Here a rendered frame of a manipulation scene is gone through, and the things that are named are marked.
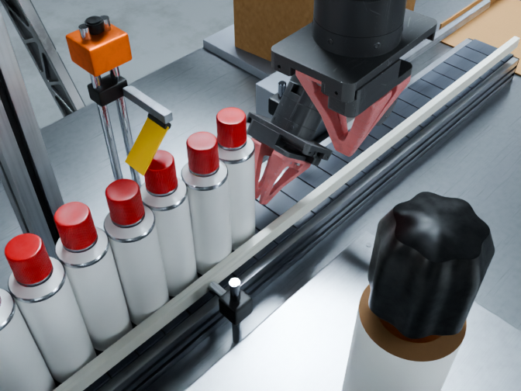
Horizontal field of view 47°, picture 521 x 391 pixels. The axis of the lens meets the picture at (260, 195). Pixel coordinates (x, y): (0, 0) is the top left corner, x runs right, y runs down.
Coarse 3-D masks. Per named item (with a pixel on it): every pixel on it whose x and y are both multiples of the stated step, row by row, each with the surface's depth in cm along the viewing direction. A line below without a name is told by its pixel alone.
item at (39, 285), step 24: (24, 240) 53; (24, 264) 52; (48, 264) 54; (24, 288) 54; (48, 288) 54; (24, 312) 56; (48, 312) 55; (72, 312) 58; (48, 336) 58; (72, 336) 60; (48, 360) 62; (72, 360) 62
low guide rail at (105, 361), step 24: (504, 48) 108; (480, 72) 104; (408, 120) 93; (384, 144) 89; (360, 168) 87; (312, 192) 81; (288, 216) 78; (264, 240) 76; (240, 264) 75; (192, 288) 70; (168, 312) 68; (144, 336) 66; (96, 360) 63; (120, 360) 65; (72, 384) 61
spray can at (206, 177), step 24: (192, 144) 62; (216, 144) 62; (192, 168) 64; (216, 168) 64; (192, 192) 65; (216, 192) 65; (192, 216) 68; (216, 216) 68; (216, 240) 70; (216, 264) 73
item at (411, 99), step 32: (448, 64) 110; (416, 96) 103; (384, 128) 97; (416, 128) 97; (352, 160) 91; (384, 160) 93; (288, 192) 86; (256, 224) 82; (256, 256) 78; (224, 288) 76; (96, 352) 68; (96, 384) 65
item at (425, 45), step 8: (488, 0) 110; (472, 8) 108; (480, 8) 108; (464, 16) 106; (472, 16) 108; (448, 24) 104; (456, 24) 104; (440, 32) 102; (448, 32) 103; (424, 40) 100; (440, 40) 103; (416, 48) 99; (424, 48) 100; (408, 56) 97; (416, 56) 99; (264, 160) 80
